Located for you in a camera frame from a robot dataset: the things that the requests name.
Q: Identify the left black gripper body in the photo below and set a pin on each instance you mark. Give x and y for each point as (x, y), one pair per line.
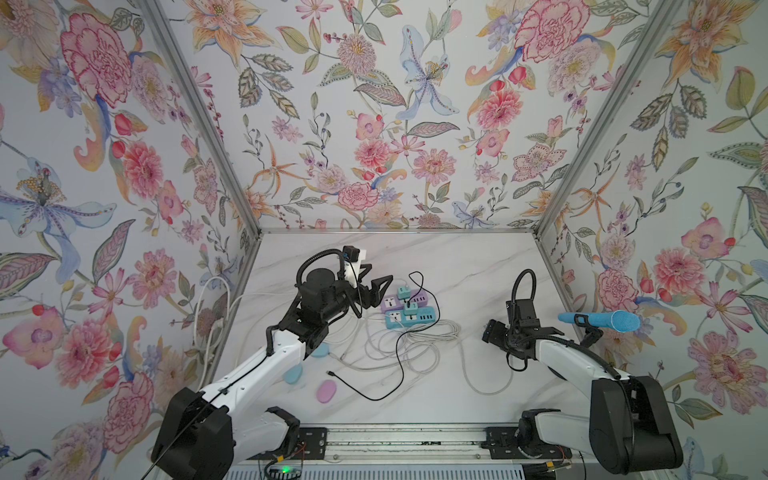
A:
(342, 296)

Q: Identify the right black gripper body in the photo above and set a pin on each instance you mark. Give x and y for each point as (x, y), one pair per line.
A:
(501, 335)

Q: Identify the teal charger adapter front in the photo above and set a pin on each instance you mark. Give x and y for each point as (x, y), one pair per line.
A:
(404, 293)

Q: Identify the teal charger adapter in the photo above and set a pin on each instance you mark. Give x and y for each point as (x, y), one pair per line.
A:
(410, 309)
(404, 293)

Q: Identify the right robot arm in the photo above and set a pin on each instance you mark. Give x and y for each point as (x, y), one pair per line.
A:
(629, 427)

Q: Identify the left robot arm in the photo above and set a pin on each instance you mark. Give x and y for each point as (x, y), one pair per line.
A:
(206, 432)

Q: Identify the purple power strip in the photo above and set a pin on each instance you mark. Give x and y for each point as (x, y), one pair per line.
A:
(394, 303)

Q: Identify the teal power strip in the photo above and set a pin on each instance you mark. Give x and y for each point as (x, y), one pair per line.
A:
(397, 319)

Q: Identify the teal earbud case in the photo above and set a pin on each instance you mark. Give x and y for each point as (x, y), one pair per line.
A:
(293, 375)
(321, 351)

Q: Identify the pink earbud case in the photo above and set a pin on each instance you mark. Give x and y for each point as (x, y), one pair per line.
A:
(326, 391)

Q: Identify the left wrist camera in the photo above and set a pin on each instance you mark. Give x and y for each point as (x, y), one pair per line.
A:
(353, 259)

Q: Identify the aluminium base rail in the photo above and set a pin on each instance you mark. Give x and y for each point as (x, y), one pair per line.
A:
(430, 443)

